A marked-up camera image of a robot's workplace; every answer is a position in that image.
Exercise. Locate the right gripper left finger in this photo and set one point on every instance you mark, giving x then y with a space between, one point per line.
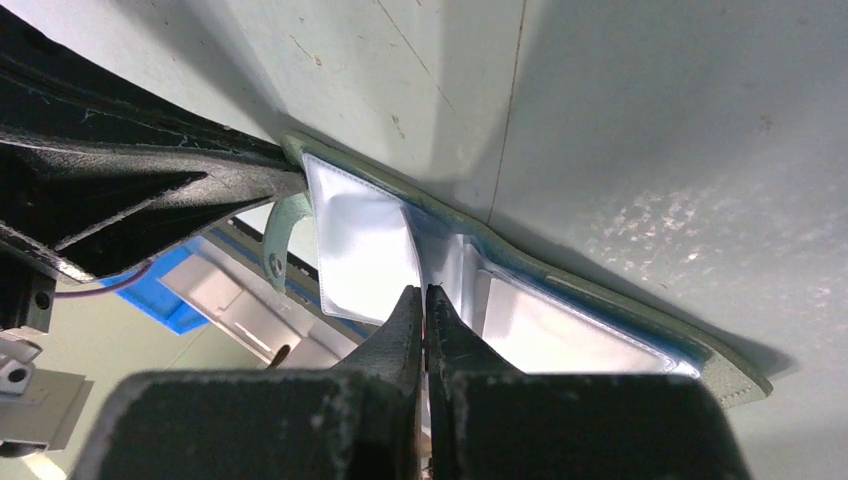
356 420

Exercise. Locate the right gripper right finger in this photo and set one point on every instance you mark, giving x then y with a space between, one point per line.
492 421

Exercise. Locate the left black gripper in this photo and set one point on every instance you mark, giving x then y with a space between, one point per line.
99 175

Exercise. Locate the blue card wallet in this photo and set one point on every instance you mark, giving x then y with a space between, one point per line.
376 235

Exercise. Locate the blue plastic bin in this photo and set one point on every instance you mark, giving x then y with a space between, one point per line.
150 296

